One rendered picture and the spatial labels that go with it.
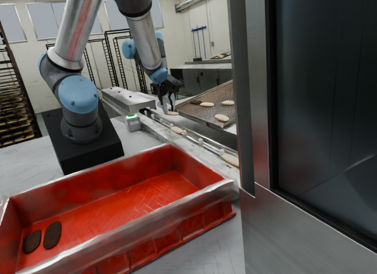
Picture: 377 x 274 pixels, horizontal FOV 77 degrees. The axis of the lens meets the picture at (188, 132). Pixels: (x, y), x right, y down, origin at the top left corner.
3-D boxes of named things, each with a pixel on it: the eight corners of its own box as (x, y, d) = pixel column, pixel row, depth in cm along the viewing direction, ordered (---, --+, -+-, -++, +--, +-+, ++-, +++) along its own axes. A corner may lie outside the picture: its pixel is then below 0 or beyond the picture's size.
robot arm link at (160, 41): (139, 34, 103) (154, 33, 108) (144, 60, 106) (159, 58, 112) (150, 31, 97) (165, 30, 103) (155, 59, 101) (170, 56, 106)
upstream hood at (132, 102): (102, 96, 258) (100, 88, 255) (118, 92, 265) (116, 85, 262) (130, 116, 151) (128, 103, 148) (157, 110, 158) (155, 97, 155)
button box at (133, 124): (127, 135, 135) (123, 116, 131) (141, 131, 138) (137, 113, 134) (130, 138, 128) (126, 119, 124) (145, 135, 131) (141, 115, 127)
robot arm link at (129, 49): (137, 54, 90) (159, 50, 97) (122, 35, 93) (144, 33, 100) (133, 69, 96) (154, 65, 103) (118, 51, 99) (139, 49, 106)
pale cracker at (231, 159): (218, 157, 78) (217, 154, 78) (228, 154, 79) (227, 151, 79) (237, 168, 69) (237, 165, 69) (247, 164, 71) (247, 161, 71)
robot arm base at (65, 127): (64, 147, 88) (61, 133, 80) (58, 114, 94) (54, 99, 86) (106, 140, 95) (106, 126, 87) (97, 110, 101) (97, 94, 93)
